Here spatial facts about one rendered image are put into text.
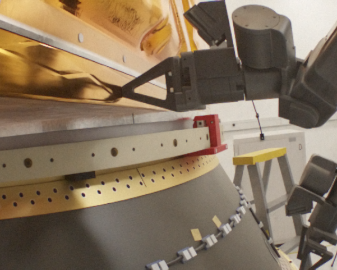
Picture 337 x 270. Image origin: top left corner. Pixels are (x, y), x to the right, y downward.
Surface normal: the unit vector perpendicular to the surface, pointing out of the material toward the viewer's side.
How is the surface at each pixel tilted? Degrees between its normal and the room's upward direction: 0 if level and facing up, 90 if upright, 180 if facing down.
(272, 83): 112
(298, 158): 90
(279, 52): 132
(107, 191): 62
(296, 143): 90
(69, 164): 90
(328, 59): 125
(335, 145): 90
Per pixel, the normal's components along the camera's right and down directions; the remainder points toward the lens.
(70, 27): 0.98, -0.10
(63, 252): 0.48, -0.51
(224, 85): -0.14, 0.32
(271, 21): -0.21, -0.62
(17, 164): 0.54, -0.04
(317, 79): -0.54, 0.71
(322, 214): -0.30, 0.04
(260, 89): -0.10, 0.59
